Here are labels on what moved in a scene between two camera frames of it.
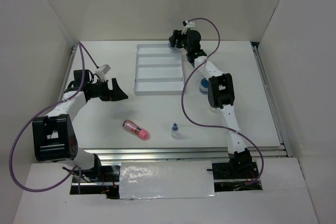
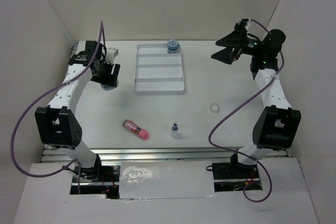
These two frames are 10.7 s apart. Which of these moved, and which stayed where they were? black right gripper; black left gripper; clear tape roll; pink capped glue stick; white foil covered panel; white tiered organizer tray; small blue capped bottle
Moved: black right gripper; black left gripper
Stayed: pink capped glue stick; white foil covered panel; small blue capped bottle; clear tape roll; white tiered organizer tray
